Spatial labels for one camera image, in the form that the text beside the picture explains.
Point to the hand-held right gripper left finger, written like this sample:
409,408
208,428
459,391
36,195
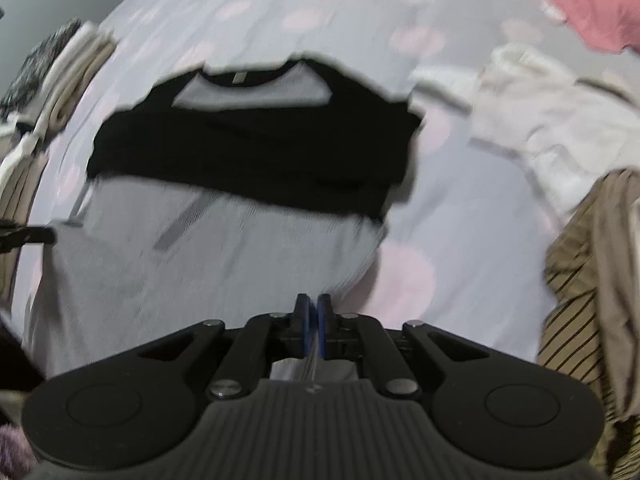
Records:
303,325

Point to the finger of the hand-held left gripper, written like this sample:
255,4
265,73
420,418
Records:
30,236

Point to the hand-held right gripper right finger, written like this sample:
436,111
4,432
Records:
325,325

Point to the black and grey raglan shirt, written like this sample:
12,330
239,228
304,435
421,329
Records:
250,160

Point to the cream ribbed folded garment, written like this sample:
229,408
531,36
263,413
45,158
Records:
25,180

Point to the dark cloth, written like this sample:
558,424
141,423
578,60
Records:
17,355

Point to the folded white sweatshirt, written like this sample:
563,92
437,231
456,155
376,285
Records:
75,70

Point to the dark floral folded garment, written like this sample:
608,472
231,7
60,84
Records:
45,55

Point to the grey bed with pink dots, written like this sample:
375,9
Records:
475,210

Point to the purple fuzzy cloth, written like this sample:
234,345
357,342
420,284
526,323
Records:
10,445

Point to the brown striped garment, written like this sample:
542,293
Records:
575,260

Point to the white crumpled garment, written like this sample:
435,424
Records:
550,125

